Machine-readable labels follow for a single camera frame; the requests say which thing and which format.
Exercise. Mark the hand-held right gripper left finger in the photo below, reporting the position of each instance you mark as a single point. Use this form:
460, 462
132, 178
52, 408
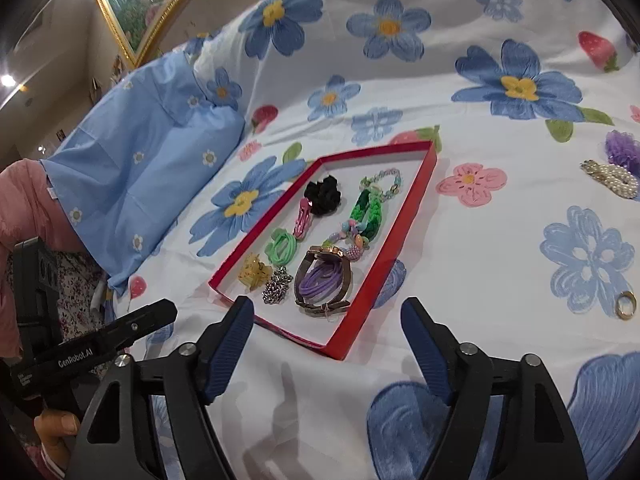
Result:
231, 345

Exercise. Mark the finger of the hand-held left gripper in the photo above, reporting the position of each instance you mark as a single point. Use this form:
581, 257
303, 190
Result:
145, 320

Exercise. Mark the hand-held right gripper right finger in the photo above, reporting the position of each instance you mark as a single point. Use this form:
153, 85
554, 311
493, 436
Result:
424, 350

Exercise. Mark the yellow claw hair clip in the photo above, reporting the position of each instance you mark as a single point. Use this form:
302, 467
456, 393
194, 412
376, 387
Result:
255, 272

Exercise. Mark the rose gold wristwatch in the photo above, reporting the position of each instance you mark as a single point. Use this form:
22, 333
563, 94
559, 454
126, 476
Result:
327, 252

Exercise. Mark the pink hair clip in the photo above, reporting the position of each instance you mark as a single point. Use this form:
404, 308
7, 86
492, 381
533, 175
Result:
302, 220

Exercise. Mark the red shallow box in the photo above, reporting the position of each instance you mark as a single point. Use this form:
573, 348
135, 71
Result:
350, 172

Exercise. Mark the person's left hand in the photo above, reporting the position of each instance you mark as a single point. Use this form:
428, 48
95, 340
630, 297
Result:
55, 425

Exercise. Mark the small flower patterned cloth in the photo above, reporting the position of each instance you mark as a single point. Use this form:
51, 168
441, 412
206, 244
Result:
80, 285

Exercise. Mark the pink cloth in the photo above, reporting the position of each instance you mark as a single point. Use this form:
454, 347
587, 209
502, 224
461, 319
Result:
30, 200

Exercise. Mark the floral printed bed sheet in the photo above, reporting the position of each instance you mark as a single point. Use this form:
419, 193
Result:
500, 260

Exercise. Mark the black scrunchie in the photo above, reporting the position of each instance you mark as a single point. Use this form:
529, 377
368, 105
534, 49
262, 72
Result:
324, 195

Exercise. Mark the blue flowered pillow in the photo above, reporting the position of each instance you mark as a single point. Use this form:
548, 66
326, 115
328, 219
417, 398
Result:
150, 135

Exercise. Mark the pearl hair clip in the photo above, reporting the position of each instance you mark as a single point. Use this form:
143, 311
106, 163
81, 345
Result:
612, 177

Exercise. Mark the purple scrunchie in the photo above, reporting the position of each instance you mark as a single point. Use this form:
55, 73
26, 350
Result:
625, 147

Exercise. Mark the gold framed picture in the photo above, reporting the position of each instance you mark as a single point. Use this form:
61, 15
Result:
145, 5

